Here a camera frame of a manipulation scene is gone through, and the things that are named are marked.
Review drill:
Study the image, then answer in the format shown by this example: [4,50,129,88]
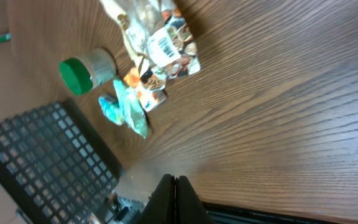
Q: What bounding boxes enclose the teal flushable wipes pack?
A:
[113,80,149,139]

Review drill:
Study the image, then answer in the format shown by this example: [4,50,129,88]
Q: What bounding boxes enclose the grey plastic mesh basket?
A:
[0,100,123,223]

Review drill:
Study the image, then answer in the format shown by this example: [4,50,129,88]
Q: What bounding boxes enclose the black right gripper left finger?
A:
[137,174,175,224]

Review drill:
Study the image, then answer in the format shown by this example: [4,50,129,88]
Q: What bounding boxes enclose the beige snack bag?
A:
[100,0,201,91]

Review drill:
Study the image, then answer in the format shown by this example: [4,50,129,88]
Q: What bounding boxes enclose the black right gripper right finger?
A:
[176,175,214,224]

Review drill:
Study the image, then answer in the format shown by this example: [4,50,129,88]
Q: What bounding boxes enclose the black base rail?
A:
[203,202,336,224]

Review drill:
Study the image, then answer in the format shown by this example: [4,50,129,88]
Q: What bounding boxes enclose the orange Kleenex tissue pack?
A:
[124,67,167,112]

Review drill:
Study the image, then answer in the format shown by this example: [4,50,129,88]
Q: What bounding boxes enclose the green lidded jar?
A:
[59,49,117,95]

